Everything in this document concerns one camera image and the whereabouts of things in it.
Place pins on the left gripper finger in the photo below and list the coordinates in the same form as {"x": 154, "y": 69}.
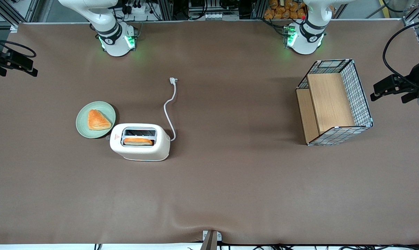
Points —
{"x": 386, "y": 94}
{"x": 390, "y": 83}

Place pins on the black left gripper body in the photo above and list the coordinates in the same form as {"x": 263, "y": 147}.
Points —
{"x": 416, "y": 77}

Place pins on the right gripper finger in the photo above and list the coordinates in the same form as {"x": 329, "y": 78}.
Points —
{"x": 31, "y": 72}
{"x": 21, "y": 59}

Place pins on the white two-slot toaster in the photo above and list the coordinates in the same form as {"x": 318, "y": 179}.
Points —
{"x": 140, "y": 152}

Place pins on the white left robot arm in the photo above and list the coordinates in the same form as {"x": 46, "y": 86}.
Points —
{"x": 305, "y": 43}

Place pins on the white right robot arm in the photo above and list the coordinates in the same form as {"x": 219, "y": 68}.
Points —
{"x": 114, "y": 41}

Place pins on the toast slice in toaster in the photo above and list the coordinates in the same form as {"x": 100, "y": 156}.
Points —
{"x": 138, "y": 141}

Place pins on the wooden shelf insert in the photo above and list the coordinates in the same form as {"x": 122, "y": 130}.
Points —
{"x": 331, "y": 100}

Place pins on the pale green round plate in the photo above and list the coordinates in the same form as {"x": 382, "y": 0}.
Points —
{"x": 82, "y": 121}

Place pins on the orange triangular pastry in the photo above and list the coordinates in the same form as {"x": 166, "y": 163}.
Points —
{"x": 97, "y": 121}

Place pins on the white power strip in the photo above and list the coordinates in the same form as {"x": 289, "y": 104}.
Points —
{"x": 140, "y": 8}

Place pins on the pile of orange bread rolls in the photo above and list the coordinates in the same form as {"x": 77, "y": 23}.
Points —
{"x": 282, "y": 8}

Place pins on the brown table mat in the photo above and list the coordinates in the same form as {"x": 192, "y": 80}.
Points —
{"x": 230, "y": 180}

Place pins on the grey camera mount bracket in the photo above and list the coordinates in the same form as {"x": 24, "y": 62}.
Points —
{"x": 210, "y": 240}

